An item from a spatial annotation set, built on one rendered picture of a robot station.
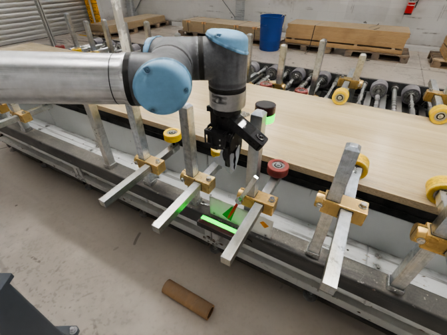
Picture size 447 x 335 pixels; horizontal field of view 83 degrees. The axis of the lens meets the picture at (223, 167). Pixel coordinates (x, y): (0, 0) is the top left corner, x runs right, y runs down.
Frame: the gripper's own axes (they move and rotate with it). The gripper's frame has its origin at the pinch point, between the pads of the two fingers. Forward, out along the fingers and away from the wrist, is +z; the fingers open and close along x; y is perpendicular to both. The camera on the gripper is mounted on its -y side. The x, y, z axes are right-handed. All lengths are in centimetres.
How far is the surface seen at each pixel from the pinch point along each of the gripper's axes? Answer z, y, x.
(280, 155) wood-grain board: 11.0, -5.9, -30.2
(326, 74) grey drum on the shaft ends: 16, 0, -157
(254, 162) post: -0.6, -4.3, -6.1
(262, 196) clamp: 14.0, -7.6, -8.1
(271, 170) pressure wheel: 11.0, -6.1, -19.2
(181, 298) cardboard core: 94, 25, 8
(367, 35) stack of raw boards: 57, -6, -588
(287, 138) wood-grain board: 11.0, -4.3, -43.7
